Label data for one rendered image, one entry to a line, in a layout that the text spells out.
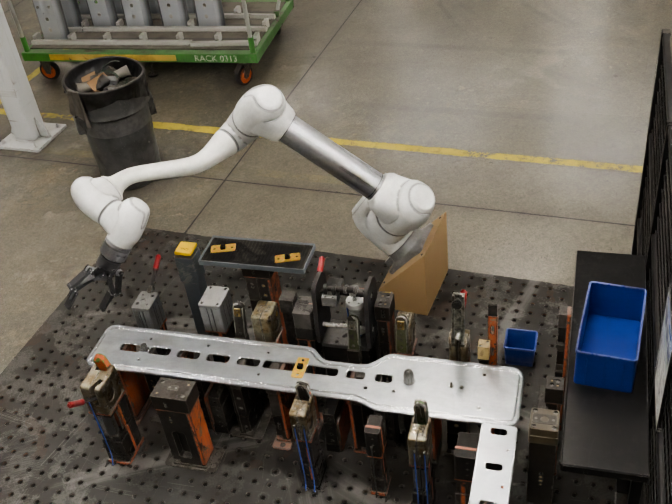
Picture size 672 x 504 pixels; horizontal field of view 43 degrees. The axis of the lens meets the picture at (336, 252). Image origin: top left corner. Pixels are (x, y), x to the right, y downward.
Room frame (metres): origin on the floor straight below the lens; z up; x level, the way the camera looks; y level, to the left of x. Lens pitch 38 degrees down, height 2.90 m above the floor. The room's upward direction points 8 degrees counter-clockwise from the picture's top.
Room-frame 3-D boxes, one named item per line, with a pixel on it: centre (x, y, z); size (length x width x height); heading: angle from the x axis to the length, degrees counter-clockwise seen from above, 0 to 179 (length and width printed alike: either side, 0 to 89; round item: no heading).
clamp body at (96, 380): (1.89, 0.77, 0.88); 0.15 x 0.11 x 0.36; 160
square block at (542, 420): (1.50, -0.50, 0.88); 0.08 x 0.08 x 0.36; 70
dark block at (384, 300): (2.00, -0.13, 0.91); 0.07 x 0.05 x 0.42; 160
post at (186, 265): (2.35, 0.51, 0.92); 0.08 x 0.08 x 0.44; 70
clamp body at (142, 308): (2.22, 0.66, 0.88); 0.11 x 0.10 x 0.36; 160
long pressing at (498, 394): (1.87, 0.18, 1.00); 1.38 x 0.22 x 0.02; 70
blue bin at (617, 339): (1.74, -0.75, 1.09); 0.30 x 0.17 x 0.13; 155
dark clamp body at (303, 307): (2.07, 0.12, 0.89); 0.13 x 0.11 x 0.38; 160
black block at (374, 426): (1.62, -0.04, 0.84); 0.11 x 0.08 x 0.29; 160
